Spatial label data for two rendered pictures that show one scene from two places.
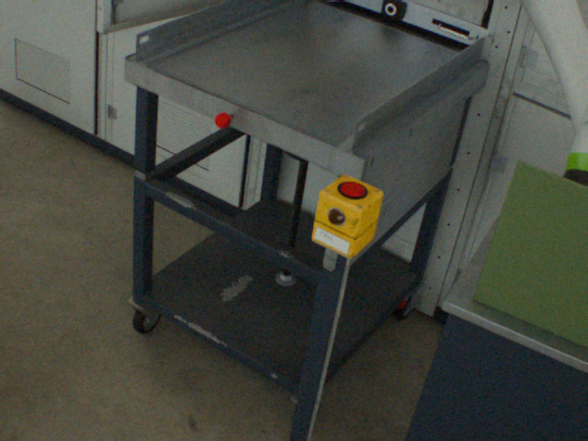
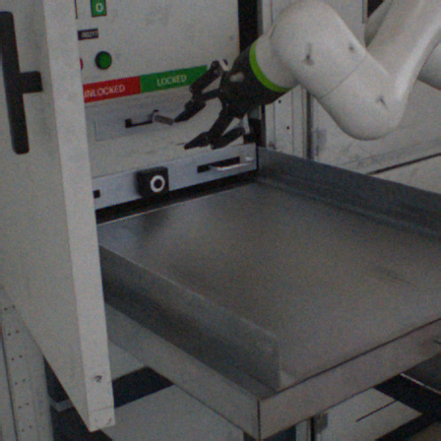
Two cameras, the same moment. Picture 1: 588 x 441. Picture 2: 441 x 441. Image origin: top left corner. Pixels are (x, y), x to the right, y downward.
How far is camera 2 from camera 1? 1.75 m
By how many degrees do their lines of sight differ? 59
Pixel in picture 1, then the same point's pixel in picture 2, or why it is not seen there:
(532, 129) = not seen: hidden behind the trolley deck
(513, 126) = not seen: hidden behind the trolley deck
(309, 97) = (405, 273)
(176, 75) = (340, 355)
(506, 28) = (284, 124)
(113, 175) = not seen: outside the picture
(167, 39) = (225, 338)
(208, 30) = (160, 315)
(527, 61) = (319, 145)
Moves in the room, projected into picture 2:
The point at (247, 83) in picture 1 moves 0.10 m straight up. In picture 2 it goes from (364, 305) to (364, 238)
